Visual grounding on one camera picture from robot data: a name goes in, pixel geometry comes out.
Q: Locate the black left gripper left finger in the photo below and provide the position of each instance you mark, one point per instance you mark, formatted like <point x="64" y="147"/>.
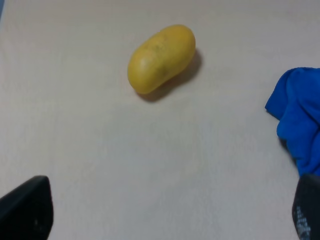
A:
<point x="27" y="212"/>

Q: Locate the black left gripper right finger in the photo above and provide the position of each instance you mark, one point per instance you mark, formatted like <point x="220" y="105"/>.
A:
<point x="306" y="207"/>

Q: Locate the blue crumpled cloth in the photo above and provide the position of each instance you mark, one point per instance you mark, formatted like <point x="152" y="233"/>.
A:
<point x="295" y="102"/>

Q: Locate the yellow mango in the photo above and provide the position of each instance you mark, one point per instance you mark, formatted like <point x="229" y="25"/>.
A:
<point x="160" y="58"/>

